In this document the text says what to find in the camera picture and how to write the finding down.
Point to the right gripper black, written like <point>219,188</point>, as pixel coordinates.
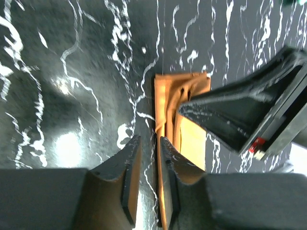
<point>261,113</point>

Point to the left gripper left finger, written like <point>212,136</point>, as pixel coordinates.
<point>103,198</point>

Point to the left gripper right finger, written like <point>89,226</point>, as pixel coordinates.
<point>257,201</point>

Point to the orange cloth napkin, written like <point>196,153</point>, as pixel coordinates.
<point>181,145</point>

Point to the green white patterned napkins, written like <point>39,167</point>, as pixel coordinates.
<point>291,2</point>

